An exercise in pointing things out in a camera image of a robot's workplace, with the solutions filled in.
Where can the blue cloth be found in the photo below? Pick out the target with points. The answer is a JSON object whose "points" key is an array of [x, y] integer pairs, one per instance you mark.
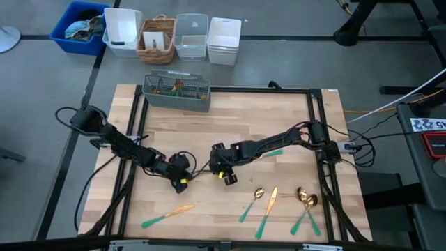
{"points": [[75, 28]]}

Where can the black stand foot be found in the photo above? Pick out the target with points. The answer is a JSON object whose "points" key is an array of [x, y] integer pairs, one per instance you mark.
{"points": [[10, 155]]}

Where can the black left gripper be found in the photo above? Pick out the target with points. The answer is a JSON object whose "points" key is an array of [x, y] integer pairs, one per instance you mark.
{"points": [[179, 165]]}

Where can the dark brown cloth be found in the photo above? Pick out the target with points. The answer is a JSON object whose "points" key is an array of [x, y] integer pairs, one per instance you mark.
{"points": [[94, 29]]}

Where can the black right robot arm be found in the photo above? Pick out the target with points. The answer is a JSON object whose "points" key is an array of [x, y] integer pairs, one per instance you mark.
{"points": [[278, 139]]}

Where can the white printed label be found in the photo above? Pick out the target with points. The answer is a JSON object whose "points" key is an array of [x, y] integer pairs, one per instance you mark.
{"points": [[426, 124]]}

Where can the black stand frame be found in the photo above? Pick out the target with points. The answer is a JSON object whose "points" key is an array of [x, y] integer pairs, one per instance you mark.
{"points": [[350, 35]]}

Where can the white round stand base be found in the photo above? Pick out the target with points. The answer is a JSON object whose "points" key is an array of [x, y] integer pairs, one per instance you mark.
{"points": [[7, 38]]}

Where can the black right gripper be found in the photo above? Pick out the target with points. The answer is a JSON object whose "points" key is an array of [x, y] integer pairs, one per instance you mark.
{"points": [[228, 160]]}

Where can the black front beam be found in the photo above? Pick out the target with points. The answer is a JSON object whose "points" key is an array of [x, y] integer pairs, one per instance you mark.
{"points": [[52, 245]]}

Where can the white cardboard box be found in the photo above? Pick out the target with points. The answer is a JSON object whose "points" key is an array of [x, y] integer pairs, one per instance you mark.
{"points": [[153, 36]]}

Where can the white plastic bin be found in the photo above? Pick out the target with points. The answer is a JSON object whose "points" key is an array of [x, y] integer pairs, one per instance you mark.
{"points": [[122, 24]]}

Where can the grey round object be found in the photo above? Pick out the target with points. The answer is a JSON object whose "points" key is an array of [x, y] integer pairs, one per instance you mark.
{"points": [[440, 167]]}

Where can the blue plastic bin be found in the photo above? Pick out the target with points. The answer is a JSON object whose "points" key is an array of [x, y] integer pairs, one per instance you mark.
{"points": [[80, 49]]}

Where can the black desk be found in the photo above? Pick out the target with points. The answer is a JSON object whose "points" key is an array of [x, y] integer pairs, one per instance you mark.
{"points": [[414, 167]]}

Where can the grey mesh cutlery basket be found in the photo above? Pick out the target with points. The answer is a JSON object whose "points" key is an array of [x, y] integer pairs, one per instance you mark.
{"points": [[174, 102]]}

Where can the white stacked bin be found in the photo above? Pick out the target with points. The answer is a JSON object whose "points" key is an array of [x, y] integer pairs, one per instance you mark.
{"points": [[223, 57]]}

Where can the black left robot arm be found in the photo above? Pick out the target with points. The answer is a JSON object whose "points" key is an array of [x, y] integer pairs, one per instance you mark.
{"points": [[129, 148]]}

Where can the black table frame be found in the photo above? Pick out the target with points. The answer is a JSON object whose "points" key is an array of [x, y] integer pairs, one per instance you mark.
{"points": [[226, 89]]}

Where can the red cased tablet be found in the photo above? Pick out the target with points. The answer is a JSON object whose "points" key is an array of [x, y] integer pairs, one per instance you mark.
{"points": [[433, 144]]}

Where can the wicker basket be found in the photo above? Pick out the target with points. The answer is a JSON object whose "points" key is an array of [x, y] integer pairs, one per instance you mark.
{"points": [[155, 57]]}

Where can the clear plastic bin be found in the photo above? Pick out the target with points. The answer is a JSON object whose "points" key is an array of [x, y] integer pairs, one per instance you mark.
{"points": [[190, 52]]}

